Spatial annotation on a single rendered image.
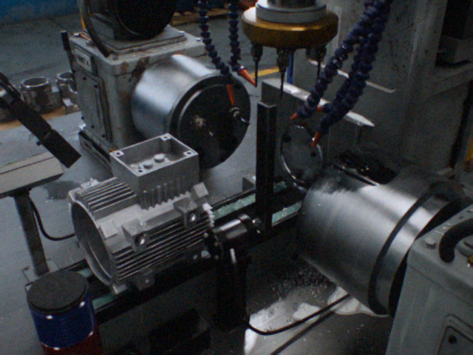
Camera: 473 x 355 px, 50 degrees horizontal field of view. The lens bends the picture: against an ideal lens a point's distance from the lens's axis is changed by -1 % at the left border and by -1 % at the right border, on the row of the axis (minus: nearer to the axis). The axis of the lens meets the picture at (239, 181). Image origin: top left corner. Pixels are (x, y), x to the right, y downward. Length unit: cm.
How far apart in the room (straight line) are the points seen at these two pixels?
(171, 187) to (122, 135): 53
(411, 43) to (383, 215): 40
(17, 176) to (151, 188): 31
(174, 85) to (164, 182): 37
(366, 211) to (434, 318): 18
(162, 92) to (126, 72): 16
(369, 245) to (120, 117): 80
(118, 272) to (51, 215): 57
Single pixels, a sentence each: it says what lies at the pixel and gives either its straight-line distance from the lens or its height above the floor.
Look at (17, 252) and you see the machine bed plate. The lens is 131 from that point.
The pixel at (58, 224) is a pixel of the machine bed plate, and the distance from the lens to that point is 136.
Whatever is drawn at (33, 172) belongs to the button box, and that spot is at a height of 106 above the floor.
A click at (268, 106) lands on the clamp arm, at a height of 125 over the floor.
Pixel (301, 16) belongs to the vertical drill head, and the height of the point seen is 135.
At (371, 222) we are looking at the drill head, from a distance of 78.
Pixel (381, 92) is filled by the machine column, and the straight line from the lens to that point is 111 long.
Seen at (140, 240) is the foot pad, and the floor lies 105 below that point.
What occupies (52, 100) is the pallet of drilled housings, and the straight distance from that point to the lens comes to 366.
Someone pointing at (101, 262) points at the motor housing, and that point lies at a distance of 99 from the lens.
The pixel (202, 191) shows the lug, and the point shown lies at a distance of 90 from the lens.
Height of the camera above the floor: 158
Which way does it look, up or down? 32 degrees down
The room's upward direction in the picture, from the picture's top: straight up
